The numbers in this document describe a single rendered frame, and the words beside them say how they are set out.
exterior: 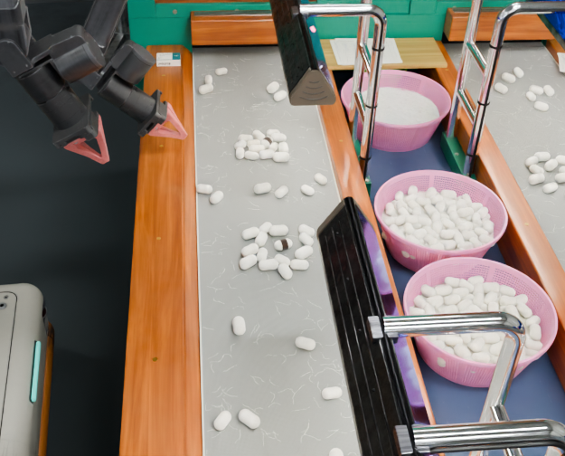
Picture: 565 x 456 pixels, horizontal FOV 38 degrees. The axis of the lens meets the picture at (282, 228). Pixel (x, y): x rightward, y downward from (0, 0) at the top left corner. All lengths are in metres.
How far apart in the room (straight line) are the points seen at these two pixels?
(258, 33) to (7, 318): 0.96
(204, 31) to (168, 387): 1.10
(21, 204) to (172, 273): 1.54
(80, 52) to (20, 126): 2.16
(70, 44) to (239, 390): 0.59
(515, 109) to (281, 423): 1.11
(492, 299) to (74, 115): 0.80
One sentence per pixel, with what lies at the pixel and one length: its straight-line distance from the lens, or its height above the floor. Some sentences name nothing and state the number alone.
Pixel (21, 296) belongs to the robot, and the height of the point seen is 0.28.
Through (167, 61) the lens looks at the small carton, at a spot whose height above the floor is 0.78.
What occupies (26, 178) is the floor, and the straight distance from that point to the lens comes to 3.10.
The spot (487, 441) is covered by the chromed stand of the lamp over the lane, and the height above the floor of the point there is 1.11.
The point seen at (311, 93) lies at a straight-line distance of 1.41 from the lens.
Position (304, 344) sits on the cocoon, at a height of 0.76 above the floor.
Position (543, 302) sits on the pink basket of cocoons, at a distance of 1.53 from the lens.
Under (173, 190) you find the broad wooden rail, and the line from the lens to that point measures 1.68.
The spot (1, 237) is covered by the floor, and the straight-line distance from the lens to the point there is 2.85.
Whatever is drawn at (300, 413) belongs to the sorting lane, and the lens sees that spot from 1.30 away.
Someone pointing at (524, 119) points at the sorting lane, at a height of 0.74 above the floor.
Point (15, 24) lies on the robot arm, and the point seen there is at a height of 1.25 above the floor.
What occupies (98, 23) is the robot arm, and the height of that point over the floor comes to 1.08.
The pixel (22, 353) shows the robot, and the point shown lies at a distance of 2.07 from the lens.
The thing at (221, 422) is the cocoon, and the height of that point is 0.76.
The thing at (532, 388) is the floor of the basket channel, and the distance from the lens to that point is 1.50.
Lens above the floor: 1.77
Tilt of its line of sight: 40 degrees down
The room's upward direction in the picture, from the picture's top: 2 degrees clockwise
